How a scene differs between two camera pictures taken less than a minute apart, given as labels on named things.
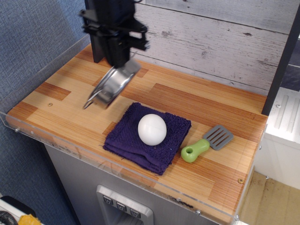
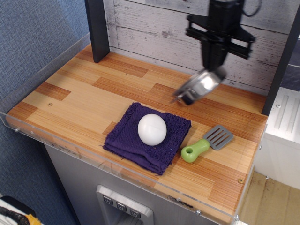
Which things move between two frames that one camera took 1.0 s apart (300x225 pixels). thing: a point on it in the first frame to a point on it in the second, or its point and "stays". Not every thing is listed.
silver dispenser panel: (116, 209) stays
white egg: (152, 129) stays
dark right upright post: (284, 63) stays
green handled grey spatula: (216, 138) stays
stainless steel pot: (110, 83) to (202, 83)
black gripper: (116, 18) to (223, 24)
